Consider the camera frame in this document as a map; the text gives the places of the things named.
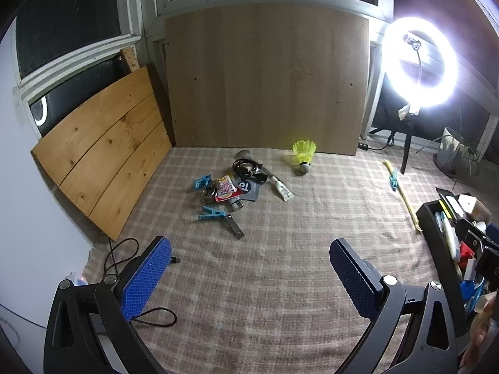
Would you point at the blue clothespin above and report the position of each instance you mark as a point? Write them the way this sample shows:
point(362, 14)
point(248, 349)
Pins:
point(212, 214)

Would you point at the pine plank board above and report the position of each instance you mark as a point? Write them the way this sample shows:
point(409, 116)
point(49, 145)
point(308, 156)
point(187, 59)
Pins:
point(105, 148)

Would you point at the black coiled band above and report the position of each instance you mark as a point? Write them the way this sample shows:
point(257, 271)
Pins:
point(245, 165)

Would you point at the plaid blanket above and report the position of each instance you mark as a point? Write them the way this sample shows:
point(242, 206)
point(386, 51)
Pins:
point(273, 261)

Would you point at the white tube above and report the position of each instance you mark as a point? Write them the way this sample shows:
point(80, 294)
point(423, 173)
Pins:
point(282, 191)

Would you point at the flat metal bar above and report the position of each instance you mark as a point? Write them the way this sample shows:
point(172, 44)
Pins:
point(235, 227)

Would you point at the black power strip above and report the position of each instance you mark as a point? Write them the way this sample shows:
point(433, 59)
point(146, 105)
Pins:
point(364, 147)

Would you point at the crumpled white tissue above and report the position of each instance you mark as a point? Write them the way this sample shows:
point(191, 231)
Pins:
point(406, 112)

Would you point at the black tripod stand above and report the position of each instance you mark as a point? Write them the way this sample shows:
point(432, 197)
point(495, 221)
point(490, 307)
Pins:
point(407, 144)

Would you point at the red and white creamer packet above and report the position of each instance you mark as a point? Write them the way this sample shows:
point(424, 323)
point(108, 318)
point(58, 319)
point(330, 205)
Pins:
point(227, 189)

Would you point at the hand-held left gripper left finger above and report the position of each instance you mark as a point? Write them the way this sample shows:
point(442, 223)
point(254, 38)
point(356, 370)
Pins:
point(146, 276)

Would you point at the long yellow stick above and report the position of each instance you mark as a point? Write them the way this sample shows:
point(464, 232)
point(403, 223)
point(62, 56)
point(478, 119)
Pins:
point(405, 198)

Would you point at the yellow shuttlecock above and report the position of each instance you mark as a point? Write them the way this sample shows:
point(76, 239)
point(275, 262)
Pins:
point(304, 154)

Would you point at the large light wooden board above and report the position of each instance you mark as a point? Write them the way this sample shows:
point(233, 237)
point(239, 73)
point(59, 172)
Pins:
point(265, 78)

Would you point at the small blue clip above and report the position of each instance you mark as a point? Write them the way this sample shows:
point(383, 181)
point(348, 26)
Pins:
point(202, 182)

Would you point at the blue clip on yellow stick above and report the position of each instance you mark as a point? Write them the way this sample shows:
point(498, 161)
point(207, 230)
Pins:
point(394, 180)

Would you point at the white plant pot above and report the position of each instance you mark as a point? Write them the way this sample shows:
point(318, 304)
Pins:
point(452, 148)

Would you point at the grey metal spoon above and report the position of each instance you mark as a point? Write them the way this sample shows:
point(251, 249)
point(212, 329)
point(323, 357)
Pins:
point(245, 153)

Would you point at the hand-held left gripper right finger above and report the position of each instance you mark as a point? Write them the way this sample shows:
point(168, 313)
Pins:
point(351, 276)

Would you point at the person's right hand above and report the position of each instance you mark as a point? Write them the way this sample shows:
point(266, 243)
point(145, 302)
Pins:
point(479, 335)

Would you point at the black storage container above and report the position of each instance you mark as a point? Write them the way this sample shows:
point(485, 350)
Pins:
point(436, 222)

